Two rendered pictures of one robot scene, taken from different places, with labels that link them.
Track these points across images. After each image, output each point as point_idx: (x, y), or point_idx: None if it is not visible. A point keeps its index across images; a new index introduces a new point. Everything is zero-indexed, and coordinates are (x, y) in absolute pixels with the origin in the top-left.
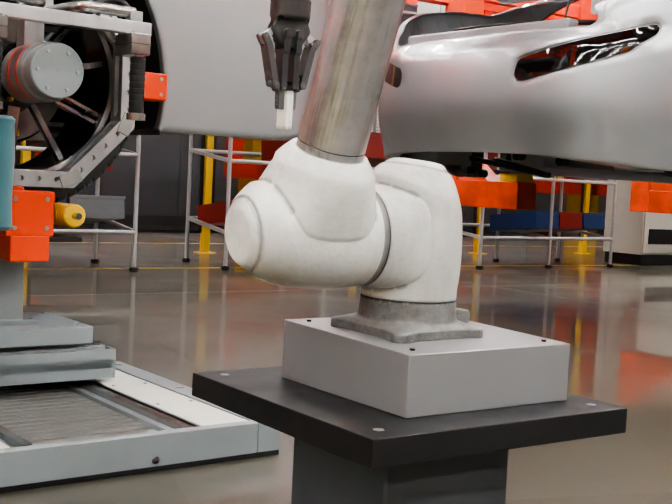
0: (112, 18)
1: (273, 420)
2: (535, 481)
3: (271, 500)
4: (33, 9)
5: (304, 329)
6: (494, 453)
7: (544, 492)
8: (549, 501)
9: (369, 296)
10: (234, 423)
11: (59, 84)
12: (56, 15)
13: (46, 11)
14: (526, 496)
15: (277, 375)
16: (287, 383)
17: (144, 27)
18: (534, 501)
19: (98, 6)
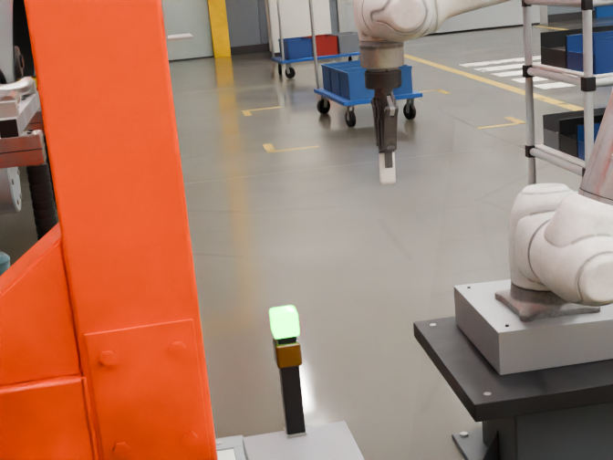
0: (34, 97)
1: (598, 398)
2: (379, 378)
3: None
4: (25, 111)
5: (526, 332)
6: None
7: (406, 381)
8: (426, 383)
9: None
10: (241, 455)
11: (17, 193)
12: (28, 111)
13: (26, 109)
14: (412, 388)
15: (492, 376)
16: (524, 375)
17: (38, 98)
18: (424, 388)
19: (26, 87)
